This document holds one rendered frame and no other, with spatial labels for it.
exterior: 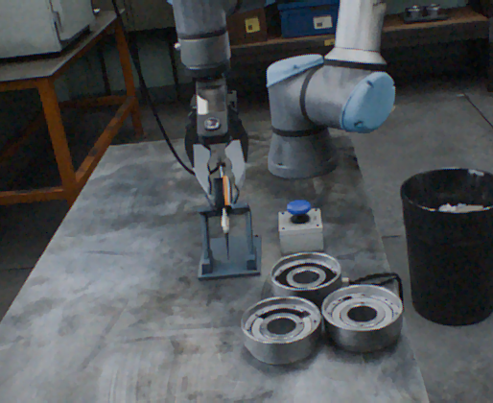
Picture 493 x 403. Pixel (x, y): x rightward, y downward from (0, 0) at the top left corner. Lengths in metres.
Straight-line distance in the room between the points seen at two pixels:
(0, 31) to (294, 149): 1.96
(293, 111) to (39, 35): 1.87
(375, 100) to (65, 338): 0.68
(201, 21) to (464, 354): 1.49
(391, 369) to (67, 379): 0.42
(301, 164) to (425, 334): 1.03
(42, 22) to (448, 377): 2.10
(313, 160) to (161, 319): 0.54
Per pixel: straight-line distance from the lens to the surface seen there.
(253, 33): 4.39
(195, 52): 1.03
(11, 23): 3.11
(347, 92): 1.27
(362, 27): 1.29
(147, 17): 4.71
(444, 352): 2.21
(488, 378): 2.13
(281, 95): 1.37
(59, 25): 3.04
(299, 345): 0.87
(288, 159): 1.40
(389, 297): 0.95
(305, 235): 1.11
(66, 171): 2.98
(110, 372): 0.94
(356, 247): 1.14
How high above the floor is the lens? 1.36
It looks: 25 degrees down
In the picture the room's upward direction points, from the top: 7 degrees counter-clockwise
